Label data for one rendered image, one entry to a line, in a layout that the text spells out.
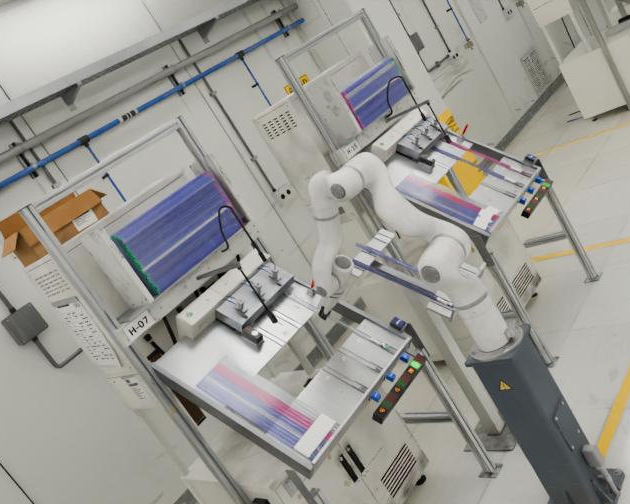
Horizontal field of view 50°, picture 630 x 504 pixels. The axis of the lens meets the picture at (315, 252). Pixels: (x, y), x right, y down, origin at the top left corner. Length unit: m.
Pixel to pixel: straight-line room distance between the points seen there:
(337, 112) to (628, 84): 3.69
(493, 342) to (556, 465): 0.51
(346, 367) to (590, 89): 4.65
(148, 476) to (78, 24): 2.75
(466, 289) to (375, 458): 1.01
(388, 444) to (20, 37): 3.05
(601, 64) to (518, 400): 4.59
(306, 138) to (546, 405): 1.79
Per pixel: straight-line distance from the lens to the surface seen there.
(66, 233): 2.79
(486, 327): 2.25
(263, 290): 2.68
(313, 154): 3.46
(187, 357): 2.55
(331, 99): 3.38
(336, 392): 2.45
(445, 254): 2.11
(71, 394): 3.96
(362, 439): 2.86
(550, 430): 2.42
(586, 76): 6.63
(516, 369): 2.28
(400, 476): 3.03
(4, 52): 4.32
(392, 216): 2.15
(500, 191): 3.49
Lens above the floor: 1.80
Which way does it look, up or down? 14 degrees down
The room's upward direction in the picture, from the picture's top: 32 degrees counter-clockwise
